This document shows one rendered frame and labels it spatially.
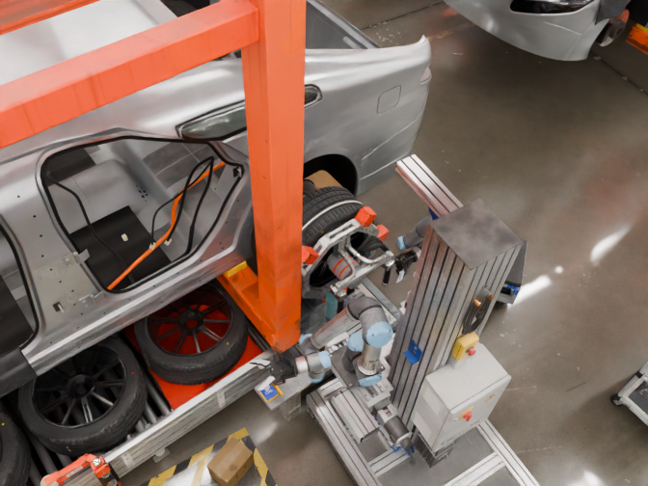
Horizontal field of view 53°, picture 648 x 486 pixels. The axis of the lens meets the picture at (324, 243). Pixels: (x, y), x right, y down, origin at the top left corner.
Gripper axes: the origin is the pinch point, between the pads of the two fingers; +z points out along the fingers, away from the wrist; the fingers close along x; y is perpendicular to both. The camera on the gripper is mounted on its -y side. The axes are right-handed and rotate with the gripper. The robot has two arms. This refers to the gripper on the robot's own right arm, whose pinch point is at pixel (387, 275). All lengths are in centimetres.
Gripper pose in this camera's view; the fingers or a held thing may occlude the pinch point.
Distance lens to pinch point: 374.5
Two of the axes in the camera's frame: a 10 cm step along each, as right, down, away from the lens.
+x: 6.1, 6.4, -4.6
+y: 0.4, -6.0, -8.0
